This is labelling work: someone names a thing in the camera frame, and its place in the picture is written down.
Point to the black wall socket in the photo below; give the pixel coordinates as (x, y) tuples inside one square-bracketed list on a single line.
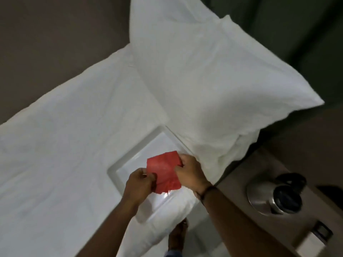
[(323, 232)]

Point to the white paper box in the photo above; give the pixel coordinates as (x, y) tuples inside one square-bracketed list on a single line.
[(309, 246)]

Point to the steel electric kettle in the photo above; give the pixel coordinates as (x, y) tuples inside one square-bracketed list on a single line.
[(270, 195)]

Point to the large white pillow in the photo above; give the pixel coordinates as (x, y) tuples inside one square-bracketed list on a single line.
[(214, 77)]

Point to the person's left forearm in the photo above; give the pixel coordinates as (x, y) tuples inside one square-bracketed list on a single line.
[(112, 227)]

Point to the dark green headboard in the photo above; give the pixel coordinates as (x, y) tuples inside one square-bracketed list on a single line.
[(294, 29)]

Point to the black wrist band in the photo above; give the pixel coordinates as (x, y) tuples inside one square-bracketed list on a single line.
[(207, 192)]

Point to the white rectangular tray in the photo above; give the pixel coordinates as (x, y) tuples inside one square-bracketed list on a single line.
[(128, 168)]

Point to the red cloth napkin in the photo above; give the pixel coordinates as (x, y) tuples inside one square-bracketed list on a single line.
[(163, 168)]

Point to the person's right forearm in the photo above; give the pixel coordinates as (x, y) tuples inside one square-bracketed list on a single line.
[(235, 224)]

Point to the person's right thumb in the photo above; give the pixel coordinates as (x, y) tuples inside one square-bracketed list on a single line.
[(179, 169)]

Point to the brown bedside table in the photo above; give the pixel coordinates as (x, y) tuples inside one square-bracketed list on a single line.
[(284, 227)]

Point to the person's left thumb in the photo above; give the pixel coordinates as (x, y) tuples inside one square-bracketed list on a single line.
[(150, 177)]

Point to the person's left hand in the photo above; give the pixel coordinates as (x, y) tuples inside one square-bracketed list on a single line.
[(136, 186)]

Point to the white bed sheet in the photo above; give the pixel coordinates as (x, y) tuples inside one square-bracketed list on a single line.
[(67, 131)]

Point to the person's right hand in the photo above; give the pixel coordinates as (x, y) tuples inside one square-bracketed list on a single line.
[(193, 173)]

